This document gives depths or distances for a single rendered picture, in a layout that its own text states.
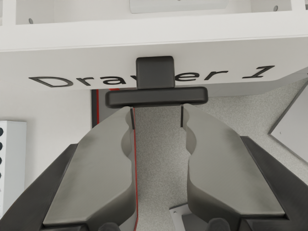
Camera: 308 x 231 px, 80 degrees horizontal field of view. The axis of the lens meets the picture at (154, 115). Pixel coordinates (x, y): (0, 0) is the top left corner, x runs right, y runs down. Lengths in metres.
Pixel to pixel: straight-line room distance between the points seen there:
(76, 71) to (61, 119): 0.15
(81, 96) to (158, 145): 0.78
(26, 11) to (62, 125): 0.16
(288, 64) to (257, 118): 0.98
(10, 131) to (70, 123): 0.07
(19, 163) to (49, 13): 0.21
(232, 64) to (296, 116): 1.09
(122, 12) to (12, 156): 0.24
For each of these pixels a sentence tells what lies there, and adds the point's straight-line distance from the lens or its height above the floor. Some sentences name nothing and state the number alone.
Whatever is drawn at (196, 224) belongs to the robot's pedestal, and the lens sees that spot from 1.02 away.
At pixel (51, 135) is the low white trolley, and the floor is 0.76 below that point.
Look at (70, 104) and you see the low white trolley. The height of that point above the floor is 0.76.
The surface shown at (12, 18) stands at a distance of 0.21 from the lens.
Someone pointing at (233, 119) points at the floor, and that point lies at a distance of 1.13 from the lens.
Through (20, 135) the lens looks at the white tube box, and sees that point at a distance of 0.33.
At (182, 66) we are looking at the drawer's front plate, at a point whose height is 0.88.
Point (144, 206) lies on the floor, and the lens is 1.12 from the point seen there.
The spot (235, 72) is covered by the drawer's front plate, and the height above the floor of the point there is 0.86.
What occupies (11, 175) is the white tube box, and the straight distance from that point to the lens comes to 0.33.
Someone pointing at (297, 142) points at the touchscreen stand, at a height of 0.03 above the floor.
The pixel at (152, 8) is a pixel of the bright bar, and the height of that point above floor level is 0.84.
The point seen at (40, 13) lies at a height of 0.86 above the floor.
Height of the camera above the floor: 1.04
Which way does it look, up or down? 85 degrees down
